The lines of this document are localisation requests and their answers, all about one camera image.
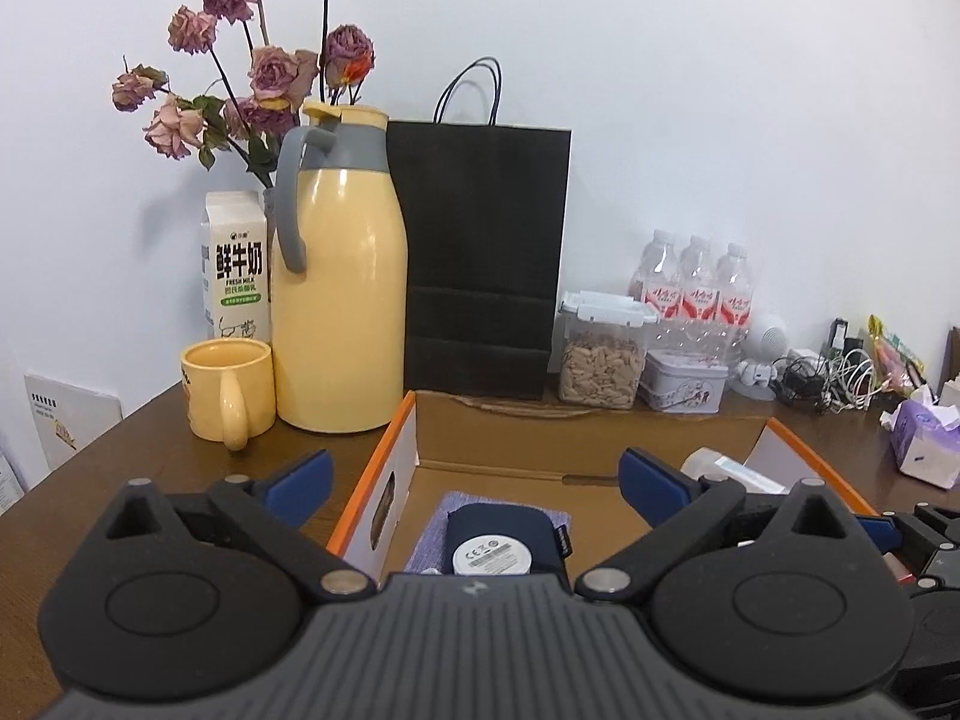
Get purple tissue pack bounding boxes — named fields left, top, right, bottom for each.
left=881, top=399, right=960, bottom=487

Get yellow thermos jug grey handle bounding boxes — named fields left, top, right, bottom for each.
left=270, top=99, right=410, bottom=434

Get dried pink rose bouquet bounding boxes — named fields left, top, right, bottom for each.
left=112, top=0, right=376, bottom=188

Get white milk carton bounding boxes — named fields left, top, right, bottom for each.
left=199, top=190, right=272, bottom=346

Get translucent white plastic container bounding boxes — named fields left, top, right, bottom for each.
left=679, top=446, right=788, bottom=496

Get yellow green snack packet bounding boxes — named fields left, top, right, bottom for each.
left=868, top=315, right=927, bottom=395

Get blue white box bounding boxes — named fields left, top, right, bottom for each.
left=0, top=450, right=25, bottom=515

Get white small robot figure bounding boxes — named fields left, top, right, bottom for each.
left=735, top=313, right=790, bottom=400

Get black paper bag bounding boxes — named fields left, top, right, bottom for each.
left=386, top=56, right=575, bottom=400

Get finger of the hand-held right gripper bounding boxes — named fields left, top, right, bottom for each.
left=896, top=504, right=960, bottom=590
left=853, top=514, right=905, bottom=554

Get yellow mug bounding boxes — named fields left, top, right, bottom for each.
left=180, top=338, right=277, bottom=452

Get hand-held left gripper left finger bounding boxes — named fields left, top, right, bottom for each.
left=101, top=448, right=376, bottom=602

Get clear water bottle red label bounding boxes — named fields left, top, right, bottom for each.
left=628, top=229, right=683, bottom=331
left=675, top=235, right=719, bottom=350
left=712, top=242, right=753, bottom=353

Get white round device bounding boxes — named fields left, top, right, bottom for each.
left=452, top=535, right=533, bottom=577

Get clear container of seeds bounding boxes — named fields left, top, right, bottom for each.
left=556, top=290, right=657, bottom=411

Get navy zip case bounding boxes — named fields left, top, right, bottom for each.
left=442, top=504, right=572, bottom=577

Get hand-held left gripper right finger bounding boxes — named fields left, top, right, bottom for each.
left=574, top=447, right=852, bottom=605

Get red cardboard box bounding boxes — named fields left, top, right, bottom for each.
left=326, top=388, right=882, bottom=582

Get white printed board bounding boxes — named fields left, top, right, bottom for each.
left=24, top=373, right=123, bottom=470

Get tangle of charger cables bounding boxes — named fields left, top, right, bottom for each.
left=772, top=349, right=882, bottom=415

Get white printed tin box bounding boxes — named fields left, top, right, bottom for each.
left=643, top=349, right=730, bottom=413

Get black power adapter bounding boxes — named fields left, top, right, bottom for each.
left=829, top=317, right=863, bottom=361

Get purple fabric pouch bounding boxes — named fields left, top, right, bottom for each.
left=405, top=491, right=575, bottom=575

